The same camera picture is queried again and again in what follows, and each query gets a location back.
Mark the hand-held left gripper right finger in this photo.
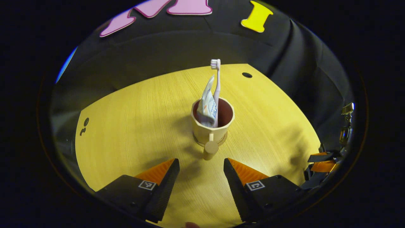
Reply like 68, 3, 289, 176
223, 158, 307, 223

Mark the white toothpaste tube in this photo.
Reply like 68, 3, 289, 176
196, 75, 219, 128

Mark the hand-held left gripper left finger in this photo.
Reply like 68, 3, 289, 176
95, 158, 180, 224

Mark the beige cup with handle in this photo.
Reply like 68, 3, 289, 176
191, 97, 235, 161

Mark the black backdrop cloth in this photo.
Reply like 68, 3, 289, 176
51, 0, 355, 165

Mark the round brown coaster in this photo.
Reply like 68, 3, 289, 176
193, 130, 228, 147

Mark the yellow wooden desktop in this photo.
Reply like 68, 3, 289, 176
75, 63, 321, 228

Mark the pink toothbrush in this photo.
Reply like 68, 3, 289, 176
210, 59, 221, 128

